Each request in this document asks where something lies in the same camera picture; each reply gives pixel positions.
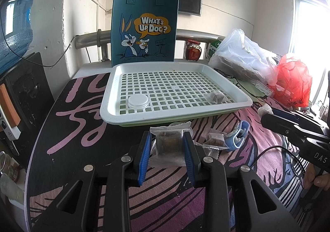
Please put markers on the blue water jug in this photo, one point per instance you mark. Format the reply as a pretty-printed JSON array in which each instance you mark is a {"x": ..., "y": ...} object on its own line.
[{"x": 15, "y": 28}]

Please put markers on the orange white device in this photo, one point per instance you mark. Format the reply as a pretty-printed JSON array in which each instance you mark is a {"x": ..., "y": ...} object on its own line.
[{"x": 6, "y": 108}]

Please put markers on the blue plastic clip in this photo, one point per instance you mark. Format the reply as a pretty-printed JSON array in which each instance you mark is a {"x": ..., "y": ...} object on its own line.
[
  {"x": 243, "y": 127},
  {"x": 230, "y": 144}
]

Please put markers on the white round lid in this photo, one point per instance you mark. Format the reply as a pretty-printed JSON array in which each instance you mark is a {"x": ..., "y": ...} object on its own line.
[{"x": 138, "y": 100}]

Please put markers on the green base tray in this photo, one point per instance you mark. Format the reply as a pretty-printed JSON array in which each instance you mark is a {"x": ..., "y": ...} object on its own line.
[{"x": 134, "y": 125}]

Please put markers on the clear plastic packet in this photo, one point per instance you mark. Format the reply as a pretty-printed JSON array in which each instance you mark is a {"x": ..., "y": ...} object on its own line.
[{"x": 263, "y": 89}]

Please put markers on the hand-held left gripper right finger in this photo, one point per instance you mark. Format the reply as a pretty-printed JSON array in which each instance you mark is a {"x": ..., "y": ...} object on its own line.
[{"x": 189, "y": 165}]

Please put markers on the red sauce jar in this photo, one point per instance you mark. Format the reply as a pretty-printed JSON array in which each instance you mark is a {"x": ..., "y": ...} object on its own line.
[{"x": 192, "y": 51}]

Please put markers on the window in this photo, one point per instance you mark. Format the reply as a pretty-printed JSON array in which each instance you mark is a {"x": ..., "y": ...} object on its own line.
[{"x": 309, "y": 28}]

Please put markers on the white plastic bag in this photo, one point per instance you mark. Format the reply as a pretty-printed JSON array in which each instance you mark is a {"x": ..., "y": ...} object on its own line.
[{"x": 239, "y": 51}]

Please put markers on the teal cartoon tote bag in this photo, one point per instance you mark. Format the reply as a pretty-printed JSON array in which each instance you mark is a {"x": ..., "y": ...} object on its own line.
[{"x": 154, "y": 15}]

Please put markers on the white grid tray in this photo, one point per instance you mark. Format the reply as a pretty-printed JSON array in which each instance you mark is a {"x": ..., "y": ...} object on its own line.
[{"x": 110, "y": 110}]

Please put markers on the clear glass jar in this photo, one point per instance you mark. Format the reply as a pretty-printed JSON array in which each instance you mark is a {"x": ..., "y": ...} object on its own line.
[{"x": 9, "y": 167}]

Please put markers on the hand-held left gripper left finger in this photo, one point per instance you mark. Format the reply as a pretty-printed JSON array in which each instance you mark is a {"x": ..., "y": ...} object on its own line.
[{"x": 144, "y": 159}]

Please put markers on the black water dispenser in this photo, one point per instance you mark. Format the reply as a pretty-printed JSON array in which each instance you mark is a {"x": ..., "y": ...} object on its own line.
[{"x": 28, "y": 92}]

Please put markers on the red plastic bag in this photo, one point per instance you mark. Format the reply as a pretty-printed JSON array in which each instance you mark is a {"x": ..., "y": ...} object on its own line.
[{"x": 294, "y": 77}]

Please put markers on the person's right hand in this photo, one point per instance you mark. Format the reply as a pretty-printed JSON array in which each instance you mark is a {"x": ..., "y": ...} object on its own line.
[{"x": 312, "y": 176}]

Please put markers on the green white carton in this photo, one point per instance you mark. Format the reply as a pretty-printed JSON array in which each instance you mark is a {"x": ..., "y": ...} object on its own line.
[{"x": 212, "y": 49}]

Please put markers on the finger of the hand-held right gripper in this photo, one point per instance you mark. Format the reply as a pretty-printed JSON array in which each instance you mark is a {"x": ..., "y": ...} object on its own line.
[
  {"x": 278, "y": 123},
  {"x": 283, "y": 114}
]

